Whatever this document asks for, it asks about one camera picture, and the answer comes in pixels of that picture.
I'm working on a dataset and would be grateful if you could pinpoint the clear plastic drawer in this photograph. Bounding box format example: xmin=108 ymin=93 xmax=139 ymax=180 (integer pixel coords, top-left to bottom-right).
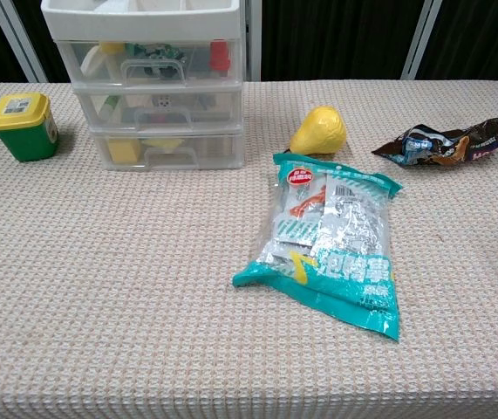
xmin=73 ymin=89 xmax=242 ymax=132

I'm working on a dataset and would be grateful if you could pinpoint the clear drawer with yellow sponge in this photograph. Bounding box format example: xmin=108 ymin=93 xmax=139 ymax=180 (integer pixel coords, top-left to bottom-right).
xmin=92 ymin=133 xmax=245 ymax=172

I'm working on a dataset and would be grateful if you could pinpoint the clear drawer with red bottle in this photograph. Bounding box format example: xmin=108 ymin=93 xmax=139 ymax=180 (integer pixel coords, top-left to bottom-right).
xmin=56 ymin=39 xmax=242 ymax=86

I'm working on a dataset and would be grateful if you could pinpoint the white plastic drawer cabinet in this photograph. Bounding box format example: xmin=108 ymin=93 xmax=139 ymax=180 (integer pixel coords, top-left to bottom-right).
xmin=41 ymin=0 xmax=247 ymax=172

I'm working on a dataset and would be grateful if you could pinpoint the teal snack bag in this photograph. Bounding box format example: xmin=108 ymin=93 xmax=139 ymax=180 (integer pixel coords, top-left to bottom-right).
xmin=231 ymin=152 xmax=404 ymax=342

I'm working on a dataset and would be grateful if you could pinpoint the yellow pear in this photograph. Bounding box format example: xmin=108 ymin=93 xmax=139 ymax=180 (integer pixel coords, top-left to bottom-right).
xmin=289 ymin=105 xmax=348 ymax=156

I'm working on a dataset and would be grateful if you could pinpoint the yellow sponge block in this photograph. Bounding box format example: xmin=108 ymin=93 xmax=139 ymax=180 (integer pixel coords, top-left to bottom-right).
xmin=106 ymin=138 xmax=142 ymax=165

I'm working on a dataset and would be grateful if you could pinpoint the beige waffle tablecloth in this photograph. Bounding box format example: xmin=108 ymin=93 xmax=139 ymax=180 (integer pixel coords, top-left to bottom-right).
xmin=0 ymin=79 xmax=498 ymax=419

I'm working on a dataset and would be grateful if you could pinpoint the red capped bottle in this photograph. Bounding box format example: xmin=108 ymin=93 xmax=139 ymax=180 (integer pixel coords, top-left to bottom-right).
xmin=208 ymin=38 xmax=232 ymax=78

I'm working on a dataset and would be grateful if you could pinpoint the green patterned item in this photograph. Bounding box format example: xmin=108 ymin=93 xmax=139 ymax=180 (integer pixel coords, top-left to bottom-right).
xmin=125 ymin=42 xmax=188 ymax=74

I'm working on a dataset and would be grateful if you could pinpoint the dark brown snack bag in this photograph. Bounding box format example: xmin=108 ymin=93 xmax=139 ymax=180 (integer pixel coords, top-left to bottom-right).
xmin=371 ymin=115 xmax=498 ymax=168

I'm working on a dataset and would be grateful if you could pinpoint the white yellow bottle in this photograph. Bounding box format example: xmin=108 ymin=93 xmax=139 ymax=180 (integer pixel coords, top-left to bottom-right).
xmin=79 ymin=42 xmax=126 ymax=80

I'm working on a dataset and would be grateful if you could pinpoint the green jar with yellow lid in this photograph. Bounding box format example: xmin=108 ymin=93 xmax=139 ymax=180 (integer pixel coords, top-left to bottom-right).
xmin=0 ymin=92 xmax=60 ymax=163

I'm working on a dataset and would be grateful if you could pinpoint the grey partition post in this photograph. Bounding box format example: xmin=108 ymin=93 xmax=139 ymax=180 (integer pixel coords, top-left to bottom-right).
xmin=400 ymin=0 xmax=444 ymax=81
xmin=0 ymin=0 xmax=50 ymax=85

